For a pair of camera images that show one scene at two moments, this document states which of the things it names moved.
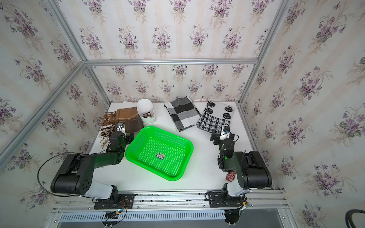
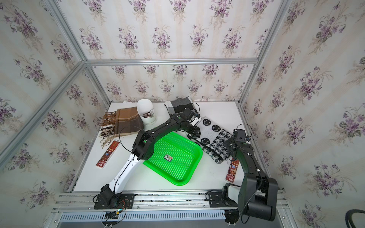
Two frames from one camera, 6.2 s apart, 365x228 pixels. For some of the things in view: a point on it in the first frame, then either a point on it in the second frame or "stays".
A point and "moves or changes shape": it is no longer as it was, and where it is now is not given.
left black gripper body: [128, 140] to [191, 129]
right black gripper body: [217, 137] to [228, 142]
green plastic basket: [161, 152] moves or changes shape
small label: [160, 156] to [168, 157]
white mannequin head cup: [146, 111] stays
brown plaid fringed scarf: [129, 116] stays
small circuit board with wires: [112, 215] stays
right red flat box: [230, 175] stays
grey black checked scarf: [183, 112] stays
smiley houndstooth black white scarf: [216, 116] moves or changes shape
